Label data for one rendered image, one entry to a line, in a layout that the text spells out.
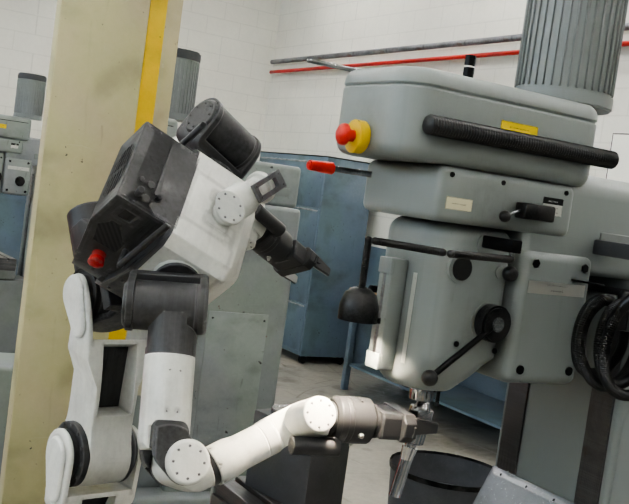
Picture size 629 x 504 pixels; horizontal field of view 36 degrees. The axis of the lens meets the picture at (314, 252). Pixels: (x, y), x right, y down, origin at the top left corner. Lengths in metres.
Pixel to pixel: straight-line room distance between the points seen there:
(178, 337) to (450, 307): 0.49
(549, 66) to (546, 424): 0.77
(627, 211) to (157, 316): 0.96
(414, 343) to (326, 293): 7.45
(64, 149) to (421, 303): 1.81
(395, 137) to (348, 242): 7.62
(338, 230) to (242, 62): 3.21
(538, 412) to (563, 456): 0.11
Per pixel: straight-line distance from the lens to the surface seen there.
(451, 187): 1.71
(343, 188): 9.17
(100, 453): 2.15
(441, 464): 4.20
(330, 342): 9.34
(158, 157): 1.84
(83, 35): 3.33
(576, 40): 1.96
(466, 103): 1.71
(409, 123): 1.65
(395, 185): 1.79
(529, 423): 2.21
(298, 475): 2.24
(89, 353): 2.08
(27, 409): 3.40
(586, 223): 1.95
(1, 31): 10.74
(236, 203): 1.75
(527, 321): 1.87
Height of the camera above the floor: 1.65
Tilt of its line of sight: 4 degrees down
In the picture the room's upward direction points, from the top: 8 degrees clockwise
